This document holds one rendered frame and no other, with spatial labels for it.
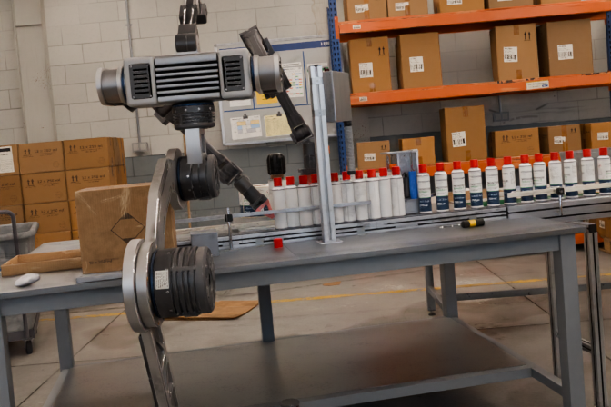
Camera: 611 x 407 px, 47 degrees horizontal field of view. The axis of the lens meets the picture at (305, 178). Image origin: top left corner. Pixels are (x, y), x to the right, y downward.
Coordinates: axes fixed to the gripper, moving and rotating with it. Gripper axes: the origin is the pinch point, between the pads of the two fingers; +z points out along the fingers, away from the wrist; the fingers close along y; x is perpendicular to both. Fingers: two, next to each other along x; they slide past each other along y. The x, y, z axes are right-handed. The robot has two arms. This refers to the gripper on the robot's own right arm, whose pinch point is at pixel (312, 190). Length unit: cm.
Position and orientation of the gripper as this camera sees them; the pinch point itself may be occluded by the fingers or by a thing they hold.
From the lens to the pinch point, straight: 290.1
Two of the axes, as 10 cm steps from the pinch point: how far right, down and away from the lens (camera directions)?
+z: 0.7, 10.0, 0.5
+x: 1.7, 0.4, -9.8
